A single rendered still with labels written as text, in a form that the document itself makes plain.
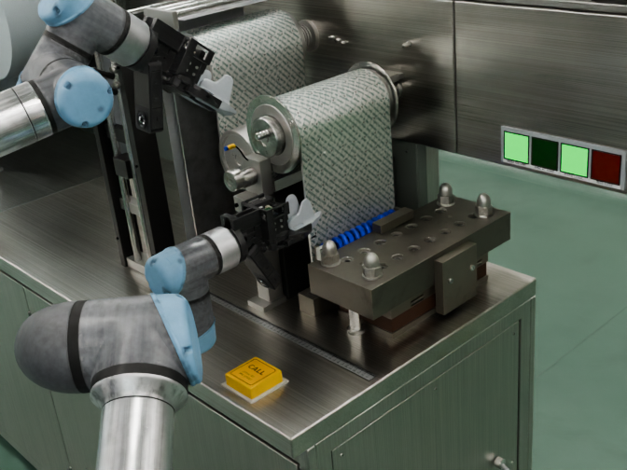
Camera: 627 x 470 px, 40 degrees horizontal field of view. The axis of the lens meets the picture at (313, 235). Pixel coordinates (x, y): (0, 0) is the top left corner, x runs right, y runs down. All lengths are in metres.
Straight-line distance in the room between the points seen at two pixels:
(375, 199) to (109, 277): 0.62
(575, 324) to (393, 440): 1.88
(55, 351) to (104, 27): 0.48
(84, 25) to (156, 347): 0.49
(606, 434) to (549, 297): 0.84
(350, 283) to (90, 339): 0.58
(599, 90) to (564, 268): 2.28
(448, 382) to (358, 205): 0.38
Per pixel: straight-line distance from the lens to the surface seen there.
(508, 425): 1.91
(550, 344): 3.25
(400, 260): 1.58
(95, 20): 1.31
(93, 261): 2.04
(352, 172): 1.67
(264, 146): 1.59
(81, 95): 1.16
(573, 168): 1.59
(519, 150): 1.65
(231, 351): 1.61
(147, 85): 1.38
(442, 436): 1.71
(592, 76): 1.54
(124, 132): 1.79
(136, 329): 1.06
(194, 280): 1.43
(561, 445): 2.80
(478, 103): 1.68
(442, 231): 1.69
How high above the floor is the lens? 1.75
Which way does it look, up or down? 25 degrees down
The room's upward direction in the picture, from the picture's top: 6 degrees counter-clockwise
